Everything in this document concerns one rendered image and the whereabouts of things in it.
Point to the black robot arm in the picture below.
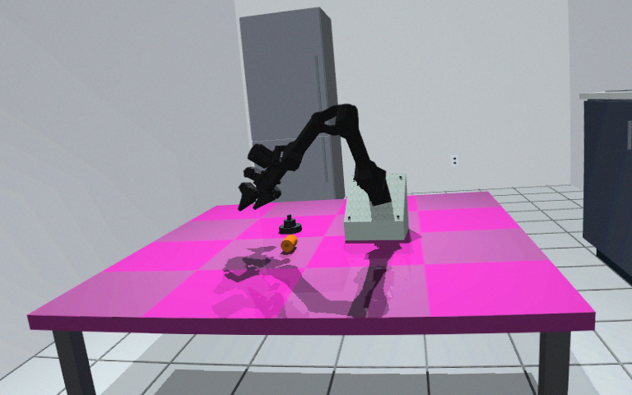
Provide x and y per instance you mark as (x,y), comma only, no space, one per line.
(368,175)

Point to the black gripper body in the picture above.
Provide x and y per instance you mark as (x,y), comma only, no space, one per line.
(266,185)

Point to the orange knob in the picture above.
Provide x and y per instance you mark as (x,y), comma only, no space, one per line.
(289,243)

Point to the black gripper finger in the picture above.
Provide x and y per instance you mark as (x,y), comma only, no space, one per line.
(262,200)
(244,202)

